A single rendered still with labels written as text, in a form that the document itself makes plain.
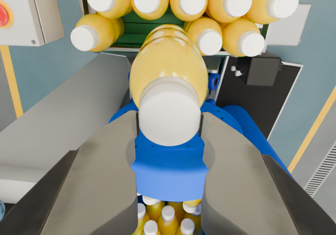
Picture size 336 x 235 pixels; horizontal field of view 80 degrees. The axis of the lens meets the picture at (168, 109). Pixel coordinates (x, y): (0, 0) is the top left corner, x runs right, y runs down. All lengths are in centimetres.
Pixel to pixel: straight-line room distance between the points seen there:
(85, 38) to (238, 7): 25
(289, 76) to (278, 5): 123
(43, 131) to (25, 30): 36
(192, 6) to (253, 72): 24
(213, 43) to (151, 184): 25
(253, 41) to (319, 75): 155
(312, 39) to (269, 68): 126
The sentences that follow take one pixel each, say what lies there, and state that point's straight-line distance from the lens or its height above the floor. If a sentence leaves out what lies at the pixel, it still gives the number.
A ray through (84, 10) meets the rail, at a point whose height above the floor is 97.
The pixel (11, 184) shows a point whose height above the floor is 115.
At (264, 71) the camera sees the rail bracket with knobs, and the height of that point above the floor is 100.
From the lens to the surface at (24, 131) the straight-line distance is 73.
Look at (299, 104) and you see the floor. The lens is 195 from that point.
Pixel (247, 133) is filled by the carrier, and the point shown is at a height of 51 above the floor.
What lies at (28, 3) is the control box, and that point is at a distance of 42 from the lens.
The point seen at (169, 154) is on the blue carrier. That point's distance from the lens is 35.
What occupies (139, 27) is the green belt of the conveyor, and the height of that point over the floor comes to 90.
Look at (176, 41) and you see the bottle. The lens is 17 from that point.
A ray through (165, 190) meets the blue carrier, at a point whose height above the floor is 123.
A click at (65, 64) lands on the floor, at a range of 169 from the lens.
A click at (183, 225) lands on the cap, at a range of 67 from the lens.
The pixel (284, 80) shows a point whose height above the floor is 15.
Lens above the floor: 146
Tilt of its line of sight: 62 degrees down
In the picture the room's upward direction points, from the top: 180 degrees counter-clockwise
